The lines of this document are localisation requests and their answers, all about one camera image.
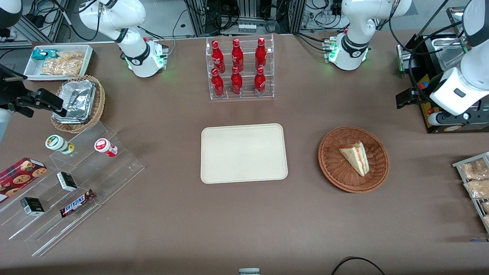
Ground triangular sandwich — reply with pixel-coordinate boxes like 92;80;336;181
339;141;370;177

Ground light wicker basket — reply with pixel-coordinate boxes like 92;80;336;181
51;75;105;133

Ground round brown wicker basket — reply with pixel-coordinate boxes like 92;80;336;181
318;126;390;193

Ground beige rectangular tray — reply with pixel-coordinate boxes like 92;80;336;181
201;123;288;184

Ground aluminium foil container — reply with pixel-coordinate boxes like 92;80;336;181
53;79;96;124

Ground white rectangular bin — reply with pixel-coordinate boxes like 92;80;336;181
24;45;94;81

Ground clear bag of crackers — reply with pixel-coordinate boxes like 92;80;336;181
40;52;85;76

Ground black food warmer appliance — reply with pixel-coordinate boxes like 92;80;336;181
405;7;489;134

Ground steel food pan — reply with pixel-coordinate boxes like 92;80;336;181
431;36;466;72

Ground green lid small bottle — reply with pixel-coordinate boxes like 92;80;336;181
45;135;75;155

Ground teal snack packet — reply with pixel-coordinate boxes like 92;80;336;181
31;49;58;61

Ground red cookie box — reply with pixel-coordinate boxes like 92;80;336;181
0;157;47;204

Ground red lid small bottle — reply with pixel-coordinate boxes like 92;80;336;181
94;138;118;158

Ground small black box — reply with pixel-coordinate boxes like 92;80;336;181
20;197;45;217
57;171;78;192

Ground clear acrylic stepped display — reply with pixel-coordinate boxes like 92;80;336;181
0;121;145;257

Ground snickers chocolate bar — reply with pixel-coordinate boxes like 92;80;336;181
60;189;96;218

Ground clear acrylic bottle rack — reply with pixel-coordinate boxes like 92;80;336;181
206;34;275;100

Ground red cola bottle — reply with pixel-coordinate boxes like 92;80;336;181
231;39;244;72
254;67;266;96
231;66;243;95
211;40;226;73
211;68;225;97
255;37;267;70

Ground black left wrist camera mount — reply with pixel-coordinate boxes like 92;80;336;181
427;109;489;127

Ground metal wire rack tray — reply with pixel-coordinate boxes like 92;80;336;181
452;152;489;234

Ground black cable loop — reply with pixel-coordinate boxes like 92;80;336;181
330;257;386;275

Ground aluminium frame structure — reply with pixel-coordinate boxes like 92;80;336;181
185;0;306;37

